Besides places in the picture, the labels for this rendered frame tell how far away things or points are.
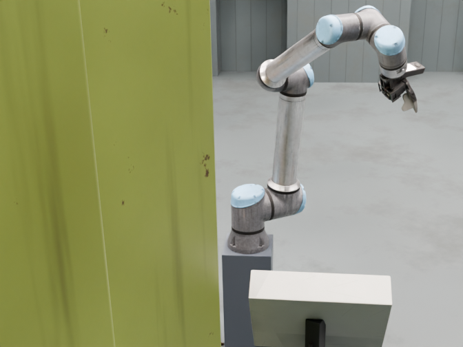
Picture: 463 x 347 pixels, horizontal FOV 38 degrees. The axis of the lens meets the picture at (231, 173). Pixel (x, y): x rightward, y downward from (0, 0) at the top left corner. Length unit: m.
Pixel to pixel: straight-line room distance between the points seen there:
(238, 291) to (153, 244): 1.83
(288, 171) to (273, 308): 1.33
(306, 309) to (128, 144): 0.72
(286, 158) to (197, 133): 1.61
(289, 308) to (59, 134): 0.93
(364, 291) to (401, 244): 2.81
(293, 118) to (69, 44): 2.00
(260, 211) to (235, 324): 0.57
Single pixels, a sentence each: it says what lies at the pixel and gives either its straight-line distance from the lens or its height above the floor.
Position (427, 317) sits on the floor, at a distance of 3.74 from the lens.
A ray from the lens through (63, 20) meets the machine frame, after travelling 0.87.
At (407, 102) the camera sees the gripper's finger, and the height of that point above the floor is 1.39.
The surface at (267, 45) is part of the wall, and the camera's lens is 8.88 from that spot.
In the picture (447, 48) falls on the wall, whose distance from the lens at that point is 9.06.
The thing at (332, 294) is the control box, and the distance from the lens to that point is 1.63.
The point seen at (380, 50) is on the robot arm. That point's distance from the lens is 2.21.
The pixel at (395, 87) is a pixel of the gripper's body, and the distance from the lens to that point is 2.37.
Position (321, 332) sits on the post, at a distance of 1.72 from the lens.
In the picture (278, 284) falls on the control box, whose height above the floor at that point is 1.18.
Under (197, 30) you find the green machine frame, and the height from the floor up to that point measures 1.82.
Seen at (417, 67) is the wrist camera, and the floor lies 1.51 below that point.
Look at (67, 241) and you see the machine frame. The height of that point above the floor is 1.62.
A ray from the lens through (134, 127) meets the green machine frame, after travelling 1.15.
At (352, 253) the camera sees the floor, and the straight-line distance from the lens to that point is 4.27.
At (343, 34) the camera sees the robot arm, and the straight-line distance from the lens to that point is 2.21.
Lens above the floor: 2.04
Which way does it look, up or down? 22 degrees down
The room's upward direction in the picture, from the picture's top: 1 degrees counter-clockwise
